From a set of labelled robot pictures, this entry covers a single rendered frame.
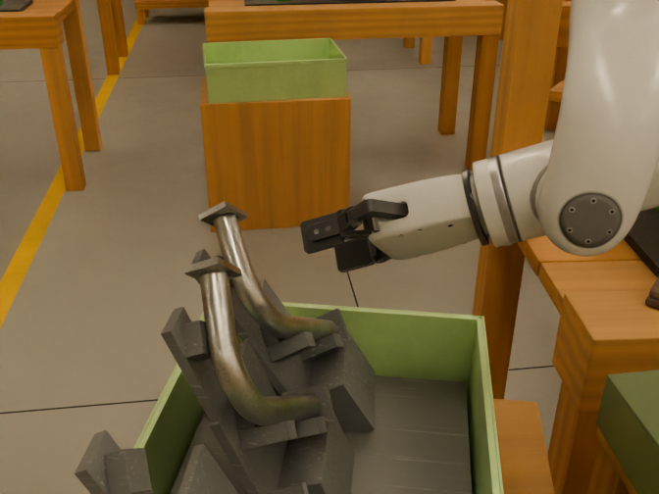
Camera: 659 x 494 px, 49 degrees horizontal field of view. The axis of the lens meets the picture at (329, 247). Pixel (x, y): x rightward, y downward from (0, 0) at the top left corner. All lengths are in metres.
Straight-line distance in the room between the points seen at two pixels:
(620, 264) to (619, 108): 0.90
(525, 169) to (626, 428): 0.47
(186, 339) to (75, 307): 2.28
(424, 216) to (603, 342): 0.60
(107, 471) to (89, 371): 2.02
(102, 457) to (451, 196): 0.37
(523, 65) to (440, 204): 0.98
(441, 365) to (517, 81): 0.72
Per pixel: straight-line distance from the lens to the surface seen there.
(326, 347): 1.02
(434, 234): 0.68
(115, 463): 0.62
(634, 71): 0.60
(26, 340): 2.88
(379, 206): 0.64
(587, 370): 1.23
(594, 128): 0.58
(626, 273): 1.44
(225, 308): 0.73
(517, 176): 0.66
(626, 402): 1.02
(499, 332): 1.91
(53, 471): 2.31
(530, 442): 1.15
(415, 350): 1.11
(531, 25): 1.60
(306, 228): 0.69
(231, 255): 0.88
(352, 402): 1.00
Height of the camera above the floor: 1.56
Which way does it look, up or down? 28 degrees down
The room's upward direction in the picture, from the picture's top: straight up
